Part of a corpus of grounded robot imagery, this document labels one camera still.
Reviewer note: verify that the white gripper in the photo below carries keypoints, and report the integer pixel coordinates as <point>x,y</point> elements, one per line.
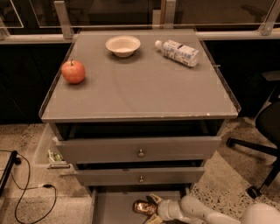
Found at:
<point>163,209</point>

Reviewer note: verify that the orange soda can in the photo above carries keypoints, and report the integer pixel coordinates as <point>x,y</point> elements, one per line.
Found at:
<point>144,207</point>

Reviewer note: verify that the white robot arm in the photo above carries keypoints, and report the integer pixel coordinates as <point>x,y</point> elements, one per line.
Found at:
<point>191,211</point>

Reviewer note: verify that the grey middle drawer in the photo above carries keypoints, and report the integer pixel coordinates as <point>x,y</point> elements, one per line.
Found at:
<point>140,176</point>

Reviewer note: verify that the grey drawer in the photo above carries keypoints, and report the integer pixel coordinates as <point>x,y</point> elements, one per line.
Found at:
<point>147,149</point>
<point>140,176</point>
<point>114,204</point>

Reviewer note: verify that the grey bottom drawer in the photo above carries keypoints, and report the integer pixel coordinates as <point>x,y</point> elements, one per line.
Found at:
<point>114,204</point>

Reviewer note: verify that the grey top drawer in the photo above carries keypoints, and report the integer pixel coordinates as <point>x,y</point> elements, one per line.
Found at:
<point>147,149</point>

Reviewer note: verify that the grey drawer cabinet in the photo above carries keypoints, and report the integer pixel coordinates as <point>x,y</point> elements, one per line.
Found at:
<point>144,95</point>

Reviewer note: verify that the clear plastic storage bin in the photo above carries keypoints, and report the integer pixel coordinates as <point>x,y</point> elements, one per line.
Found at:
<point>47,155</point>

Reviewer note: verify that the black floor stand bar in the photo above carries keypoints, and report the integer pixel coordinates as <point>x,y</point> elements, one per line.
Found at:
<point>7,170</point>

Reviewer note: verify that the clear plastic water bottle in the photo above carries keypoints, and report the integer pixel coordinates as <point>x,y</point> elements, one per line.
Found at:
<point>181,53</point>

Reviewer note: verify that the red apple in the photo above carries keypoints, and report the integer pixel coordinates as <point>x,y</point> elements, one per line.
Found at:
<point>73,71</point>

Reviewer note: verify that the white paper bowl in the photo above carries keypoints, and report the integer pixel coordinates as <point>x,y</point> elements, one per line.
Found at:
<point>123,46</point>

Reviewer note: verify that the metal window rail frame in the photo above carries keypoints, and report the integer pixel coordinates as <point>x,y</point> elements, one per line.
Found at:
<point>32,21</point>

